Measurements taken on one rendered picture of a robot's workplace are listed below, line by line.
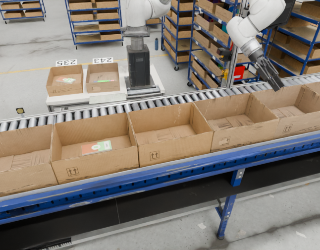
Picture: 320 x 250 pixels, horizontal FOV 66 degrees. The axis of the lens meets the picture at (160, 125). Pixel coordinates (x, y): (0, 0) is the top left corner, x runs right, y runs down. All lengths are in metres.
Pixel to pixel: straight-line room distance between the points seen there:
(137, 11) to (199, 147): 1.17
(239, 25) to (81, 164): 1.04
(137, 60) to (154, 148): 1.08
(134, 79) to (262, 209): 1.55
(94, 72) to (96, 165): 1.47
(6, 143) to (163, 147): 0.83
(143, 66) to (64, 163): 1.23
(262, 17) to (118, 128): 0.95
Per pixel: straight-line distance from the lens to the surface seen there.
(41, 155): 1.50
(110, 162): 1.22
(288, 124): 1.56
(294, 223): 2.39
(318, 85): 2.02
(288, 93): 1.87
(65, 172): 1.24
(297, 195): 2.60
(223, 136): 1.33
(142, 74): 2.19
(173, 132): 1.50
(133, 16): 2.04
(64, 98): 2.22
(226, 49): 2.19
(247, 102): 1.70
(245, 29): 1.41
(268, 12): 1.40
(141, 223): 1.82
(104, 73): 2.52
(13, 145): 1.53
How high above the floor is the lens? 1.84
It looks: 38 degrees down
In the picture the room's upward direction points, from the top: straight up
